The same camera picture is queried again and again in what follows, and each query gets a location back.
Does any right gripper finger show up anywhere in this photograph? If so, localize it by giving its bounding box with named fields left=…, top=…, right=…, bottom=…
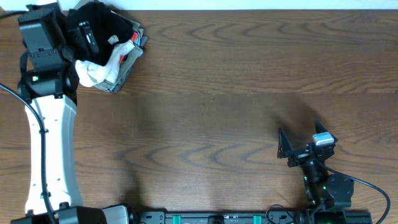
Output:
left=315, top=120, right=328, bottom=134
left=278, top=128, right=292, bottom=152

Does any black t-shirt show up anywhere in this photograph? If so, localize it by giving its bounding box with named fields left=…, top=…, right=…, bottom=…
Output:
left=67, top=2, right=134, bottom=66

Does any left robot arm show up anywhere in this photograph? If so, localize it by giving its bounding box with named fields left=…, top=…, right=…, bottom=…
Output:
left=15, top=2, right=131, bottom=223

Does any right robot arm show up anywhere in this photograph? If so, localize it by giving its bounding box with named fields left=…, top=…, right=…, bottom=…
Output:
left=277, top=121, right=354, bottom=223

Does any white folded garment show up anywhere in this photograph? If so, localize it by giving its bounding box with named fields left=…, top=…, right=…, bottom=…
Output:
left=75, top=40, right=135, bottom=87

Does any red and grey folded garment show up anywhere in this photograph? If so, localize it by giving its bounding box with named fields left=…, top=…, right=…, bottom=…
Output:
left=108, top=31, right=147, bottom=93

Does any olive folded garment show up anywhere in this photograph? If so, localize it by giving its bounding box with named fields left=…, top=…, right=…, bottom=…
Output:
left=73, top=0, right=144, bottom=91

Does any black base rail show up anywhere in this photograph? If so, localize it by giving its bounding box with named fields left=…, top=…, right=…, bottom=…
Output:
left=128, top=210, right=373, bottom=224

